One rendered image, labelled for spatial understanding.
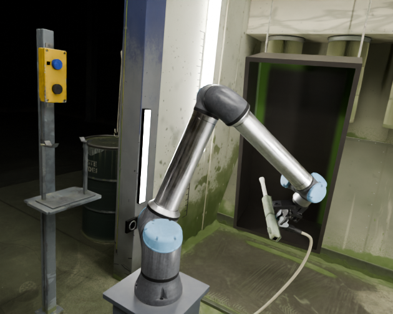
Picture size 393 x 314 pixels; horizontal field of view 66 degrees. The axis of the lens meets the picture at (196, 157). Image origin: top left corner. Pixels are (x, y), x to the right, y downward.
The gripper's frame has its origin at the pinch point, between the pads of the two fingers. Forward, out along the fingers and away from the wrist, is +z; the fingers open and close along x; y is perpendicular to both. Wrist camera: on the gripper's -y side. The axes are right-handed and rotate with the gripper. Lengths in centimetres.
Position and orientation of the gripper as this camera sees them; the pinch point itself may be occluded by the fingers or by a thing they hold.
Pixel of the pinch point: (274, 223)
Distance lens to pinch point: 175.4
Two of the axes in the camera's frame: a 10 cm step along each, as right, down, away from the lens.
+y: 9.1, 3.4, 2.2
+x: 0.3, -5.9, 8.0
